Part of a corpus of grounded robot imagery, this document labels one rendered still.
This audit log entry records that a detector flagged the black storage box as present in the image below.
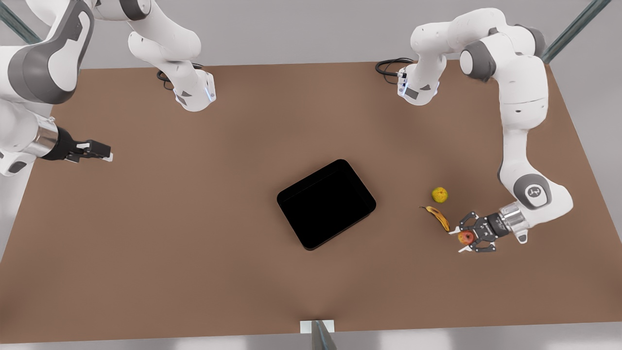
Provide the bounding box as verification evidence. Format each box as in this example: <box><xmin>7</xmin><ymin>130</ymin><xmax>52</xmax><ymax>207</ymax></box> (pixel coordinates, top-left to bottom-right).
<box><xmin>276</xmin><ymin>159</ymin><xmax>377</xmax><ymax>251</ymax></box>

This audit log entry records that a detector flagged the yellow spotted banana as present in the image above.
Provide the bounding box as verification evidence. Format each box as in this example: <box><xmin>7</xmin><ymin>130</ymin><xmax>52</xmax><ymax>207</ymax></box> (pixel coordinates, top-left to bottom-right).
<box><xmin>419</xmin><ymin>206</ymin><xmax>451</xmax><ymax>234</ymax></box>

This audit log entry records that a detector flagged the black cable loop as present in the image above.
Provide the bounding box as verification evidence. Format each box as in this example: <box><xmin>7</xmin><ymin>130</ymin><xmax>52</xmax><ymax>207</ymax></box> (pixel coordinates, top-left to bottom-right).
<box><xmin>375</xmin><ymin>58</ymin><xmax>415</xmax><ymax>86</ymax></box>
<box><xmin>156</xmin><ymin>63</ymin><xmax>205</xmax><ymax>91</ymax></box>

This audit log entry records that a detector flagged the silver frame post with foot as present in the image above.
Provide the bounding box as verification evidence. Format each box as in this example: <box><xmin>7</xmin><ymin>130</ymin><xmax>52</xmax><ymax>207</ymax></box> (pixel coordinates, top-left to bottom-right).
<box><xmin>300</xmin><ymin>319</ymin><xmax>338</xmax><ymax>350</ymax></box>

